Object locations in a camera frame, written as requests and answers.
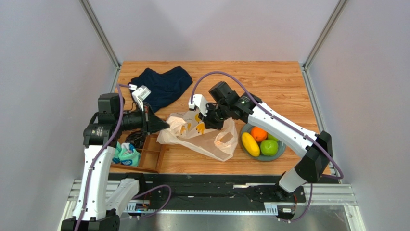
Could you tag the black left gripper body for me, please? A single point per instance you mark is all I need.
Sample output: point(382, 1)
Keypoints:
point(145, 110)

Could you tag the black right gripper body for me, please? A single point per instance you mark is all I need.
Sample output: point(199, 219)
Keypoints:
point(216, 113)

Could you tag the translucent plastic bag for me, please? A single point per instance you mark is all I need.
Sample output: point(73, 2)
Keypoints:
point(188, 130)

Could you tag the yellow fake lemon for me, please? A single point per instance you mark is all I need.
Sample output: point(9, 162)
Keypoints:
point(250, 144)

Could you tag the orange fake fruit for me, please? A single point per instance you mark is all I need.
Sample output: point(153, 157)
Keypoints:
point(258, 134)

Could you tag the green fake pear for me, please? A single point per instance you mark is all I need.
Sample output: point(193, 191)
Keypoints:
point(271, 137)

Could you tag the green fake apple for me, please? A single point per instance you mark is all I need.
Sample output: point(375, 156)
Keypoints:
point(269, 147)

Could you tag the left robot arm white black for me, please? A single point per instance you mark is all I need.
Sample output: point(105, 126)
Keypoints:
point(94, 210)

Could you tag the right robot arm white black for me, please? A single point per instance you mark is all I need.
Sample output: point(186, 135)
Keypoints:
point(315, 149)

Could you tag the navy blue cloth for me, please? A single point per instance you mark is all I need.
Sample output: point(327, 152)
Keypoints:
point(165, 88)

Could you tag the brown wooden divider tray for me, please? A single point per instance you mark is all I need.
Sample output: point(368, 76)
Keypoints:
point(152, 155)

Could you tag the grey round plate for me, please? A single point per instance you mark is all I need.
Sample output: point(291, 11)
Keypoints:
point(282, 146)

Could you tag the teal white rolled sock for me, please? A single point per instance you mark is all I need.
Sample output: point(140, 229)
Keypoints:
point(129, 155)

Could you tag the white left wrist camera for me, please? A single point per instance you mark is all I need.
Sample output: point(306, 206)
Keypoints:
point(139, 94)

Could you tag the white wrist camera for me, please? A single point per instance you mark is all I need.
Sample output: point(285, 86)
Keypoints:
point(139, 94)
point(198, 102)

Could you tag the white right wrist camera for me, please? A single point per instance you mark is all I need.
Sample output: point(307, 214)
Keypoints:
point(198, 102)

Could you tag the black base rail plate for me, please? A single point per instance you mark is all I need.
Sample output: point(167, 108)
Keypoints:
point(198, 192)

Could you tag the left aluminium frame post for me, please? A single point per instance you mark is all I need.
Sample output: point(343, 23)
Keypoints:
point(88, 9)

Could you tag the aluminium frame post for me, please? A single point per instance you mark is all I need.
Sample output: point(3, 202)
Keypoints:
point(88, 9)
point(337, 11)

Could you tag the right aluminium frame post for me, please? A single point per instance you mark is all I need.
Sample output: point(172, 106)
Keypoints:
point(337, 11)

